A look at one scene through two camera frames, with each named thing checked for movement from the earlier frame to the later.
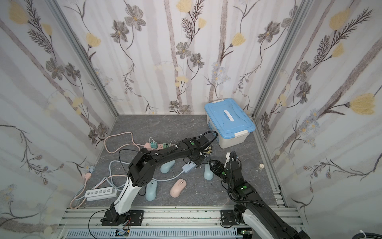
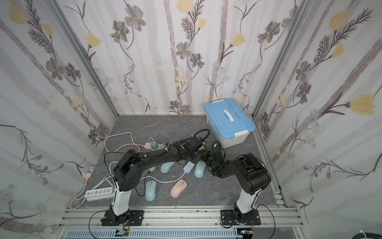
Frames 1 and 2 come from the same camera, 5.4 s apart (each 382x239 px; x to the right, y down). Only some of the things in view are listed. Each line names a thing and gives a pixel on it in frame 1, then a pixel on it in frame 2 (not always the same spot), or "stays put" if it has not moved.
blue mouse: [208, 174] -> [200, 168]
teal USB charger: [153, 145] stays put
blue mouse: [151, 190] stays put
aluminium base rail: [160, 222] stays put
